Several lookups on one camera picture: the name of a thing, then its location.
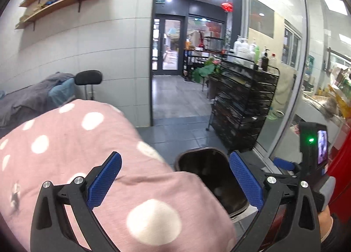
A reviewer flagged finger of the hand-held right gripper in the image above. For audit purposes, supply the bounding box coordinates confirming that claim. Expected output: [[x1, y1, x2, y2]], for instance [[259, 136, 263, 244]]
[[273, 157, 302, 179]]

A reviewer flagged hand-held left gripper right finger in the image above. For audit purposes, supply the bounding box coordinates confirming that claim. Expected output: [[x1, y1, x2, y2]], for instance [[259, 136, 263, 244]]
[[229, 151, 321, 252]]

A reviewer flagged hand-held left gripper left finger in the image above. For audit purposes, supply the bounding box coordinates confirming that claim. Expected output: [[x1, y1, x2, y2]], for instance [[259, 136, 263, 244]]
[[30, 151, 122, 252]]

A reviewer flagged black trash bin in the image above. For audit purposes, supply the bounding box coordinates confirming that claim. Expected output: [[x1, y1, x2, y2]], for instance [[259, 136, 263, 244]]
[[175, 146, 251, 217]]

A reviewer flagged person's right forearm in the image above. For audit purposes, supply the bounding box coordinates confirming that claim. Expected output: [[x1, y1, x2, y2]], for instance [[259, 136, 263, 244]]
[[320, 212, 351, 252]]

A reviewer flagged person's right hand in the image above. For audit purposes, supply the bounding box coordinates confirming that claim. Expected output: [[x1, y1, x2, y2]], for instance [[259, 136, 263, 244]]
[[317, 177, 336, 244]]

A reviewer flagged red garment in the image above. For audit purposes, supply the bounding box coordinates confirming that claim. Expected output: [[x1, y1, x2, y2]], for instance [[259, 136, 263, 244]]
[[328, 129, 351, 209]]

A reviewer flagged pink polka-dot blanket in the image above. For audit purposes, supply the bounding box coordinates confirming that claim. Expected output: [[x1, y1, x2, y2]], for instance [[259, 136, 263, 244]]
[[0, 99, 239, 252]]

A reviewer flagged green white bowl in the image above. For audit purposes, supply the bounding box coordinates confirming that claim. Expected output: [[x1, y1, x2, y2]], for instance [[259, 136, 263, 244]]
[[267, 110, 286, 121]]

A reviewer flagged pile of snack packets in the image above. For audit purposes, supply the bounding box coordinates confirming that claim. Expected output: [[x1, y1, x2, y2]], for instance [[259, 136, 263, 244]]
[[313, 67, 351, 119]]

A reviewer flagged blue bed cloth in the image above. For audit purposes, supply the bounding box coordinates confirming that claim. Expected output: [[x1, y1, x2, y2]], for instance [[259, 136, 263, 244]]
[[49, 77, 77, 106]]

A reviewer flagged black padded stool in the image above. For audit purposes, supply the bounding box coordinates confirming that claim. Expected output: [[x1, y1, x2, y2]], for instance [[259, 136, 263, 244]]
[[75, 70, 103, 102]]

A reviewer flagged dark brown pump bottle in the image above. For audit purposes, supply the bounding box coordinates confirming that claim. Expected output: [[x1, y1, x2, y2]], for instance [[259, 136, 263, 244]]
[[260, 46, 270, 72]]

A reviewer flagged grey bed cover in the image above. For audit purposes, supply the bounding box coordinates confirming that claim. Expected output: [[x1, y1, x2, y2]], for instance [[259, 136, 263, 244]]
[[0, 72, 76, 129]]

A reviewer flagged green potted plant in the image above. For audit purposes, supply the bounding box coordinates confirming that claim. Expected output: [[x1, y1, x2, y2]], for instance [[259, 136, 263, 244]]
[[192, 59, 222, 84]]

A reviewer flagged white pump bottle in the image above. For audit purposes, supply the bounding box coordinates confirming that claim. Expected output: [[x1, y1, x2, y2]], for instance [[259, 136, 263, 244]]
[[233, 35, 251, 59]]

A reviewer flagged black metal stand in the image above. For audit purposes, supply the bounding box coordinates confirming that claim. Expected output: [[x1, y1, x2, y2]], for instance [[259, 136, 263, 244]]
[[183, 46, 228, 80]]

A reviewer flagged glass door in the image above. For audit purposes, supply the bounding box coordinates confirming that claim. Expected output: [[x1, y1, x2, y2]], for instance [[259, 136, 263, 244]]
[[151, 15, 185, 71]]

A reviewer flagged black wire rack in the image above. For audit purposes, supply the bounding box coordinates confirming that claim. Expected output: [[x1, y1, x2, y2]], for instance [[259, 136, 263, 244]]
[[210, 59, 280, 154]]

